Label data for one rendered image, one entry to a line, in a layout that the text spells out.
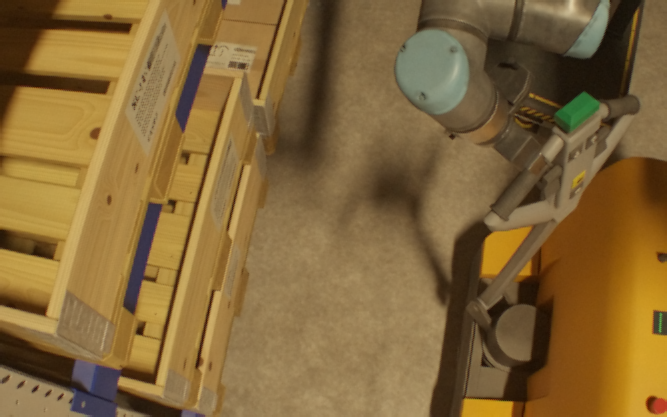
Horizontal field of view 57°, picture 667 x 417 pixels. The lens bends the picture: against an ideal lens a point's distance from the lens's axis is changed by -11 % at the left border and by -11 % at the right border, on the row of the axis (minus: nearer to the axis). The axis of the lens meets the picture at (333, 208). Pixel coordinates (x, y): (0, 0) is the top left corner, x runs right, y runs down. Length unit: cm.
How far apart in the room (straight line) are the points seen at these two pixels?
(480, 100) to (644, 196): 100
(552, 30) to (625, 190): 99
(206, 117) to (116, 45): 58
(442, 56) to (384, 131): 191
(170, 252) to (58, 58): 61
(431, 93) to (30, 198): 76
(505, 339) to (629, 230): 52
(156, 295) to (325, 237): 96
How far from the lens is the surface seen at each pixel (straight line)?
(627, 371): 163
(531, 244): 153
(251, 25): 237
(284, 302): 243
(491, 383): 213
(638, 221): 174
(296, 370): 238
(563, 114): 114
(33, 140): 130
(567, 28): 84
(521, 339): 201
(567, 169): 121
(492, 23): 84
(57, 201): 122
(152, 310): 170
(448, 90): 77
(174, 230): 174
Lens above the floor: 235
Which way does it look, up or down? 68 degrees down
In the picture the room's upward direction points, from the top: 2 degrees counter-clockwise
